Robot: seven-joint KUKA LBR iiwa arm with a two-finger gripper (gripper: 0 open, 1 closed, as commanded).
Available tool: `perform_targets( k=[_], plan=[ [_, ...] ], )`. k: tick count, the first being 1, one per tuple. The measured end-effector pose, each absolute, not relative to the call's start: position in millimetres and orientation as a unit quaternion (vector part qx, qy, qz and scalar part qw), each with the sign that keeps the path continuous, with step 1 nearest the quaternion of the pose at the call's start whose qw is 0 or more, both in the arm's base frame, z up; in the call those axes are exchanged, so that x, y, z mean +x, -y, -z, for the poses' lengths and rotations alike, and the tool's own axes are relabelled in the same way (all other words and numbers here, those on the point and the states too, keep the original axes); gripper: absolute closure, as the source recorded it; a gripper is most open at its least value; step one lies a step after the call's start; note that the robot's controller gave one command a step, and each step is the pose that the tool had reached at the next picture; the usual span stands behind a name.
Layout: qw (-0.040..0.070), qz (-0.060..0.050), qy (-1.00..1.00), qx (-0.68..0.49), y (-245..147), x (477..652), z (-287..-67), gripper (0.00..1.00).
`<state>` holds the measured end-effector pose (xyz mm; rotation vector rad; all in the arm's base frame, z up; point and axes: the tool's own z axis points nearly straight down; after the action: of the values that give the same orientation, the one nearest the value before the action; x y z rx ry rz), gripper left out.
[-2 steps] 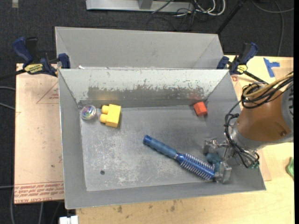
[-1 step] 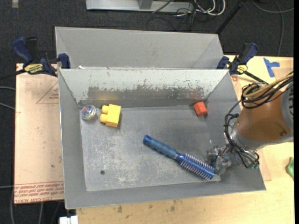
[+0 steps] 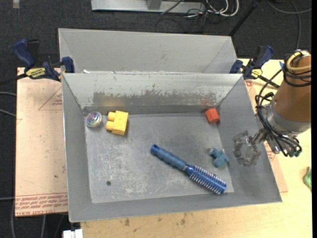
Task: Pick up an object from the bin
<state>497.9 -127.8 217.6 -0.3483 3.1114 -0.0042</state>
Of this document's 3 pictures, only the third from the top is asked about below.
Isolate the grey metal bin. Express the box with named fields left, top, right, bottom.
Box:
left=58, top=28, right=283, bottom=223

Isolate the small blue toy figure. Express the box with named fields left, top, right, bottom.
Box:
left=208, top=147, right=230, bottom=169

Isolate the blue hairbrush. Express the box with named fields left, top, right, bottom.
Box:
left=150, top=143, right=227, bottom=196

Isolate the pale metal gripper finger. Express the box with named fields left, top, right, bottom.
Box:
left=237, top=143, right=262, bottom=168
left=233, top=130, right=255, bottom=158

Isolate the red-orange small block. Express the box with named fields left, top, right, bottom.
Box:
left=205, top=108, right=221, bottom=124

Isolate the brown cardboard board red print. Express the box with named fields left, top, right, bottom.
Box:
left=14, top=67, right=289, bottom=218

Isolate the clear iridescent glass ball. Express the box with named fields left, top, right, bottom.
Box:
left=86, top=111, right=103, bottom=128

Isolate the yellow toy building brick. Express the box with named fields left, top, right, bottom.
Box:
left=105, top=110, right=129, bottom=136

